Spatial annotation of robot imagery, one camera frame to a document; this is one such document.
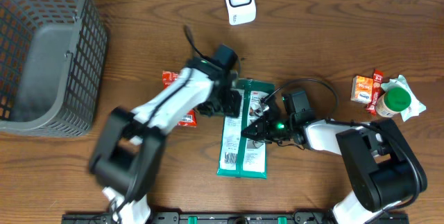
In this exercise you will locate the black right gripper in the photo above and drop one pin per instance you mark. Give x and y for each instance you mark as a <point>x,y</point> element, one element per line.
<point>261,134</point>

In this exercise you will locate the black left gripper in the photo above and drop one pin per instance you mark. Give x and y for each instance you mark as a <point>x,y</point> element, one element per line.
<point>215,110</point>

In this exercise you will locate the green 3M cloth package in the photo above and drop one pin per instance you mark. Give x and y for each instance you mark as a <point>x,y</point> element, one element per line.
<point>241,157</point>

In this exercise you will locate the red snack bag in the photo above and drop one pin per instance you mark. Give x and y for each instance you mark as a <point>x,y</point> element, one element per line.
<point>189,119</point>

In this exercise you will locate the small orange white box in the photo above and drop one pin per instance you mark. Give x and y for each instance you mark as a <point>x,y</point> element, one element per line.
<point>362,88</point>

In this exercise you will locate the orange stick sachet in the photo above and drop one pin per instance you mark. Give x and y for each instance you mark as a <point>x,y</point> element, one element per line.
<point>376,91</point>

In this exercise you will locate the green lid jar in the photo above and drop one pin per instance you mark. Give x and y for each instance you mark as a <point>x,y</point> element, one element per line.
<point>393,102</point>

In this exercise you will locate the white teal wipes packet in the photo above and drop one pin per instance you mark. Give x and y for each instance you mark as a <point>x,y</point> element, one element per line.
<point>416,107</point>

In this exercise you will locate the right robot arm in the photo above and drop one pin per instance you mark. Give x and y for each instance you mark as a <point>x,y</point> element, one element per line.
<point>384,173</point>

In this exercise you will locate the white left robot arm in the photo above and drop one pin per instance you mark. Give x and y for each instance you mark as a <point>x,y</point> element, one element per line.
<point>127,155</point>

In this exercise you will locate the white barcode scanner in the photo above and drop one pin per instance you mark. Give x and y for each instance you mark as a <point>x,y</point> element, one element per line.
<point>241,11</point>

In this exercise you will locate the grey plastic mesh basket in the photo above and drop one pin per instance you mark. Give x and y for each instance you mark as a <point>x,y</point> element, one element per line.
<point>52,59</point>

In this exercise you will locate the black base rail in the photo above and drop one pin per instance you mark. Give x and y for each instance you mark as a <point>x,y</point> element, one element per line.
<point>243,218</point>

